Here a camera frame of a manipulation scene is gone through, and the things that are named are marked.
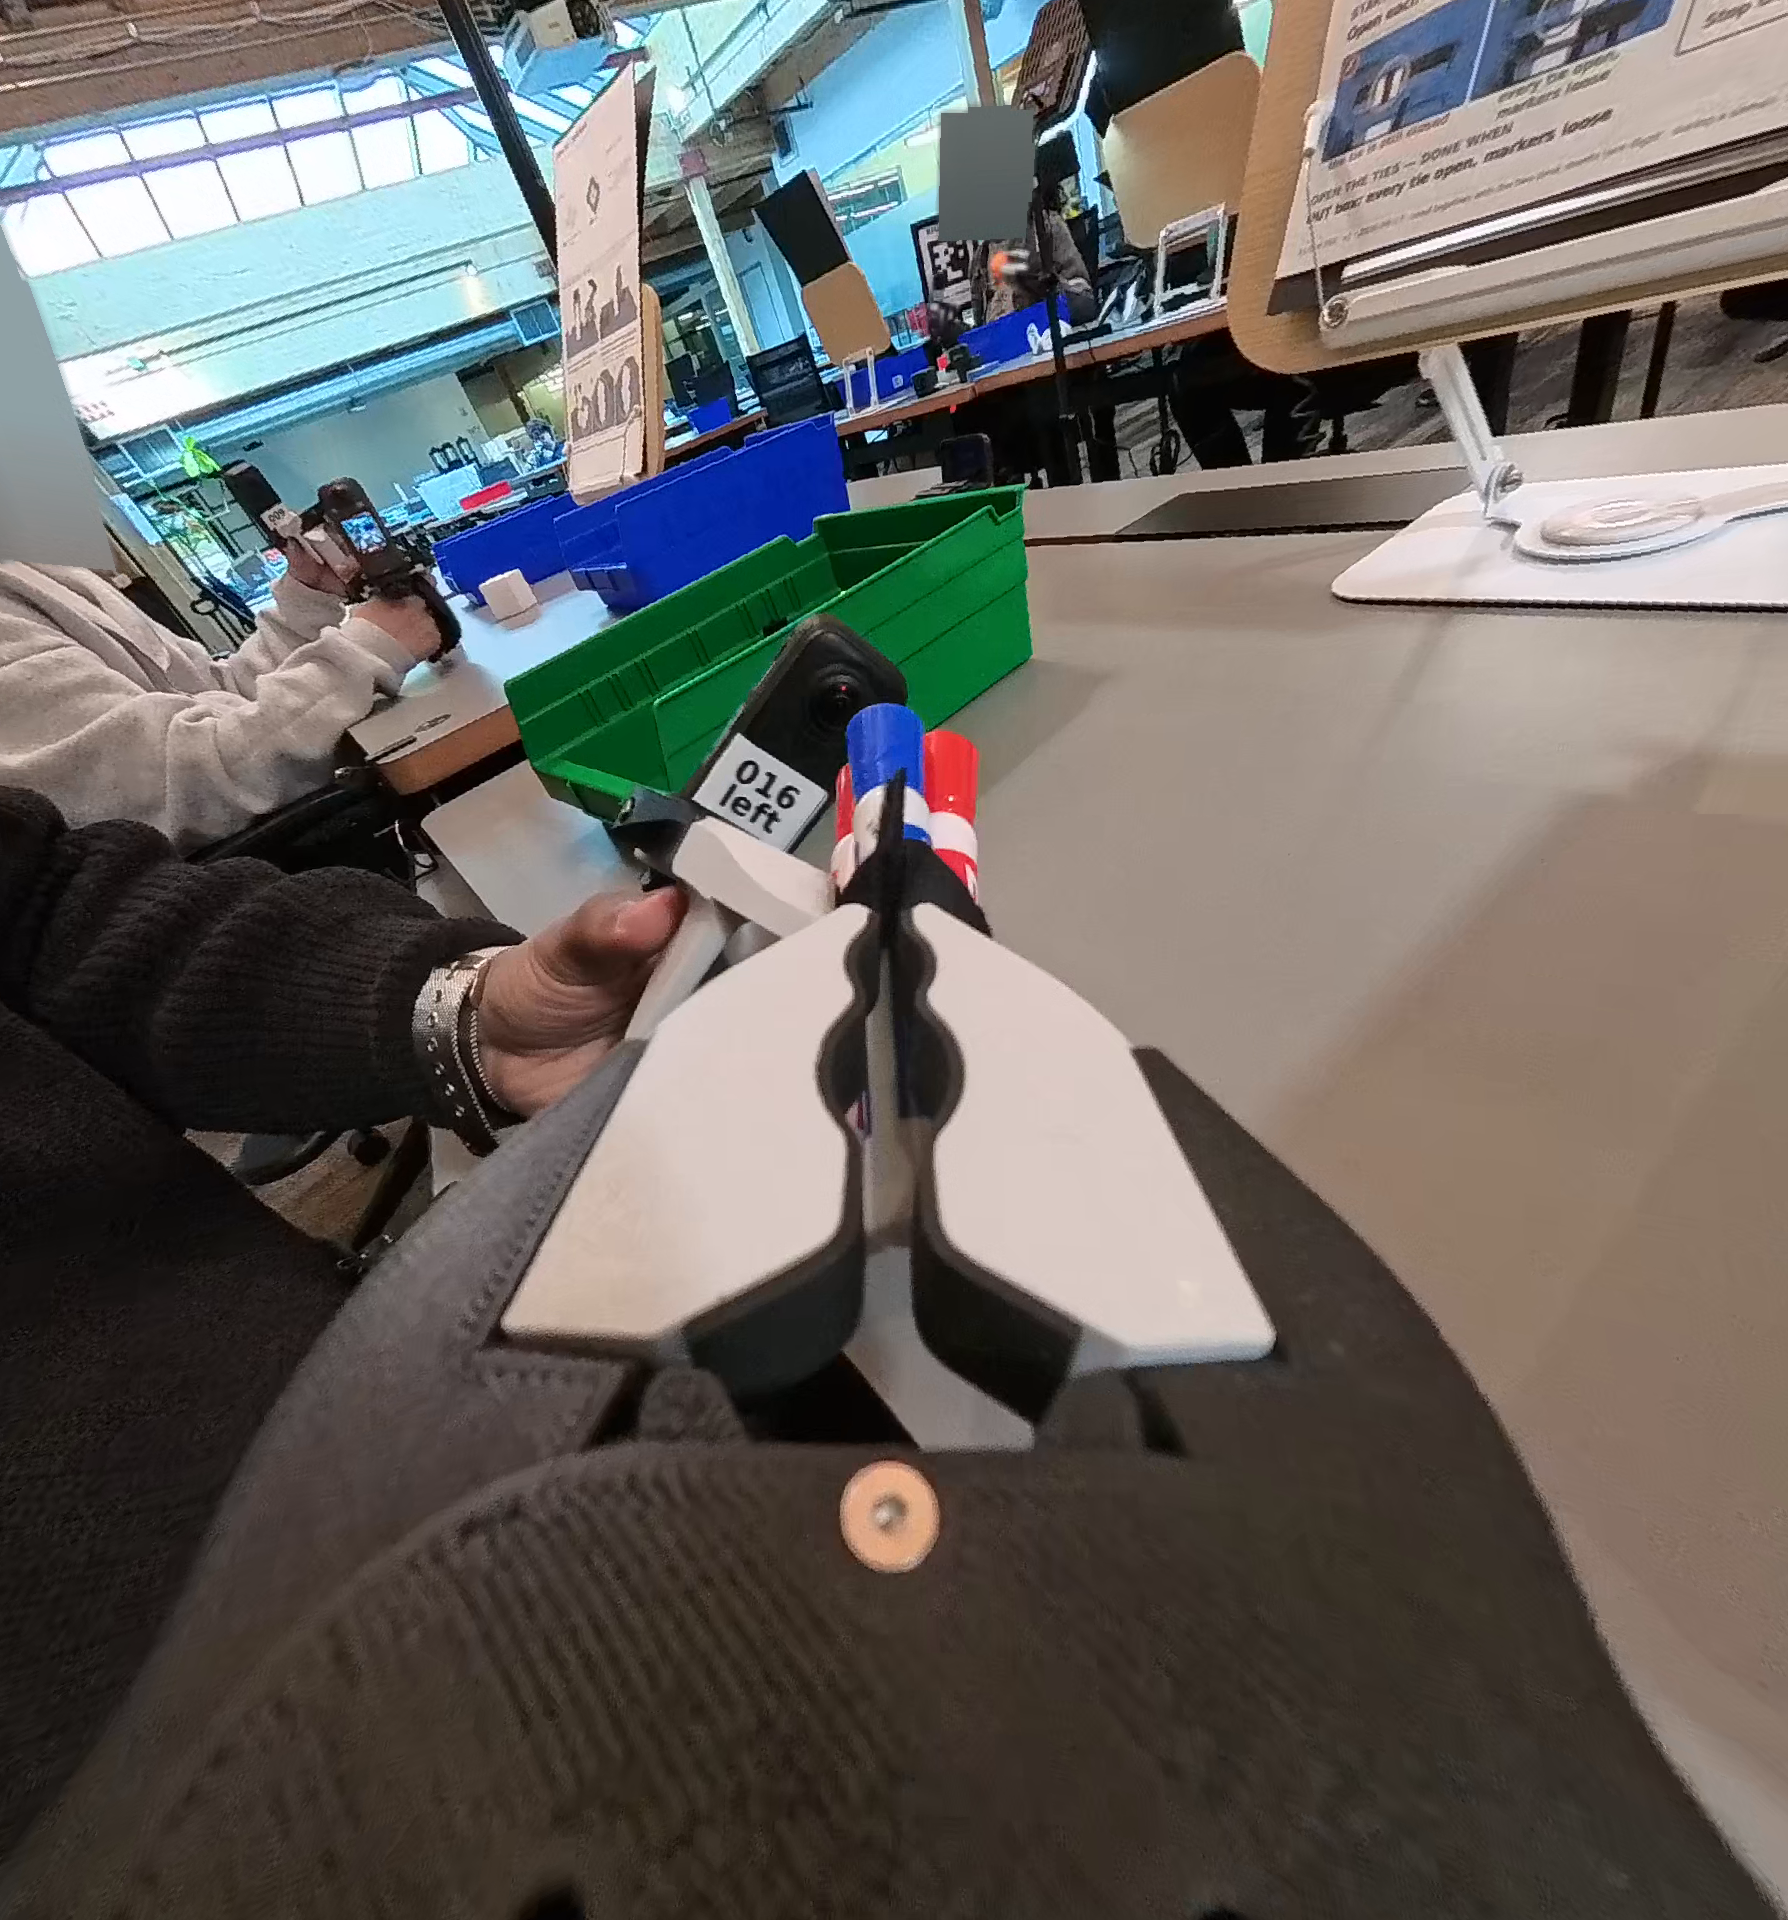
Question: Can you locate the blue plastic bin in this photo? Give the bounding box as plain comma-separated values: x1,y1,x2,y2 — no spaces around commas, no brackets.
556,415,854,613
433,495,581,601

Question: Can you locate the white ceiling projector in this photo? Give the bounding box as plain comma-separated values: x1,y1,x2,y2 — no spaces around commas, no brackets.
504,0,627,92

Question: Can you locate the person's black sweater torso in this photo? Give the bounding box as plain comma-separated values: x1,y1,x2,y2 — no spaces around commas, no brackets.
0,959,641,1920

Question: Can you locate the black monitor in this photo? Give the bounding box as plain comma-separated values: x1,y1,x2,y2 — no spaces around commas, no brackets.
1081,0,1248,122

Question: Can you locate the silver studded bracelet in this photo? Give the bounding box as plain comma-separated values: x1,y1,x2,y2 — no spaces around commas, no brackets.
413,947,527,1157

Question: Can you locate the green plastic bin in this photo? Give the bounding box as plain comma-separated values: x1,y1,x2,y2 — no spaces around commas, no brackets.
504,482,1035,820

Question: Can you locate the person's left hand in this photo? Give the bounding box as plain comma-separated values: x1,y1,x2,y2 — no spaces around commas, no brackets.
473,886,692,1118

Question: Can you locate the person's left forearm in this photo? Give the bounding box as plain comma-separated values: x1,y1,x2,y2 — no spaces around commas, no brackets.
0,786,483,1141

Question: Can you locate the black steel pole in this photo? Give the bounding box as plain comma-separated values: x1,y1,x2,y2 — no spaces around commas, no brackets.
437,0,559,272

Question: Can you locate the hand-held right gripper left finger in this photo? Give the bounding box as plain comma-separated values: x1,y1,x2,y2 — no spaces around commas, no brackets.
501,904,897,1405

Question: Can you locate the red dry erase marker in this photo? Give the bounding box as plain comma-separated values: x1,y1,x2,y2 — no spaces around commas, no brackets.
916,730,982,903

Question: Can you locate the blue dry erase marker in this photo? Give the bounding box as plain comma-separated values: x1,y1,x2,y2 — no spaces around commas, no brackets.
830,702,930,903

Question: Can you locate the grey desk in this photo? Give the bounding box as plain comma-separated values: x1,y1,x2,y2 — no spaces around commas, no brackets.
420,435,1788,1920

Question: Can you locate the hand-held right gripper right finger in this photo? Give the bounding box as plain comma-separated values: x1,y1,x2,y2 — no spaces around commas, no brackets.
891,904,1277,1424

